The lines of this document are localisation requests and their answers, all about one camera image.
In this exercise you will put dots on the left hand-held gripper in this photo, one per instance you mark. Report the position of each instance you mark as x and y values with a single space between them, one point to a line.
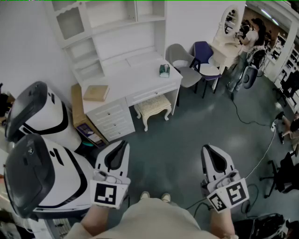
105 193

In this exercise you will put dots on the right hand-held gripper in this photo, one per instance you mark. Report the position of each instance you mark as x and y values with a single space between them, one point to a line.
236 193

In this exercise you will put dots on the cream upholstered stool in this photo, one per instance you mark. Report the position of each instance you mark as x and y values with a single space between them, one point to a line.
153 105

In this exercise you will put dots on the white desk with hutch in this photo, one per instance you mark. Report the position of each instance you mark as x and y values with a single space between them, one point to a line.
130 70

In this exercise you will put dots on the person's left forearm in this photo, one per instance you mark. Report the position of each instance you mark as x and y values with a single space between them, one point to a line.
95 219

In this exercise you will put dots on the person's right forearm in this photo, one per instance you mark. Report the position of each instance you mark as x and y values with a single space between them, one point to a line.
222 224

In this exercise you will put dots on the person's left shoe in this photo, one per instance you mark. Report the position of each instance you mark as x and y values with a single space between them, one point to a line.
144 195

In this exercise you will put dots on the person's shoe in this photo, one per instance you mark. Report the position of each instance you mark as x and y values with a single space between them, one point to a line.
165 197
144 195

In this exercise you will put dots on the person's right shoe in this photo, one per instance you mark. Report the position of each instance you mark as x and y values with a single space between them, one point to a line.
165 197

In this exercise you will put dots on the flat cardboard box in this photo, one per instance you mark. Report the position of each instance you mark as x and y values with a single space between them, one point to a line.
78 112

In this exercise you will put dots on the white black-topped machine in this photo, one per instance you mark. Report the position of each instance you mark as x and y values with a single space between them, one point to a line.
46 177
42 116

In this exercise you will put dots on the black office chair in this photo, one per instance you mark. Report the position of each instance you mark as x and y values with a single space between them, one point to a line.
285 172
290 84

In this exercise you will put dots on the white power strip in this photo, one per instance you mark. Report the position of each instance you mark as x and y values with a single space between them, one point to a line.
273 126

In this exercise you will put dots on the person's beige shirt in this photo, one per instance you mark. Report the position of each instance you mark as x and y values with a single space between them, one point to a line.
158 221

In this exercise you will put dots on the black backpack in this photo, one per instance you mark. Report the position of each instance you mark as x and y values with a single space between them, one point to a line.
264 226

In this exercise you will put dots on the tan book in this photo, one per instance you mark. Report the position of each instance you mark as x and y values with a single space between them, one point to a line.
95 93

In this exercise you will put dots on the grey oval shell pack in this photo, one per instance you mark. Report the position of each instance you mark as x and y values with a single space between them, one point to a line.
249 78

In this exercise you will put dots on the grey chair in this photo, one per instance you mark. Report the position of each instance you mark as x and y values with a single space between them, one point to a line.
184 70

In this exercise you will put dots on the green tissue pack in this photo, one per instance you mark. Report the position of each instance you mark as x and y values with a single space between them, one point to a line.
164 70

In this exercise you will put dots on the cream vanity table with mirror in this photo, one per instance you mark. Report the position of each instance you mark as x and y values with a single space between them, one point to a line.
224 53

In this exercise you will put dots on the blue chair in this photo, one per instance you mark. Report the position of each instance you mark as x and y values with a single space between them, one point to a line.
203 51

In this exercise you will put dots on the white shelving unit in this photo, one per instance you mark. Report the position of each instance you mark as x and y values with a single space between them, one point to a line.
289 58

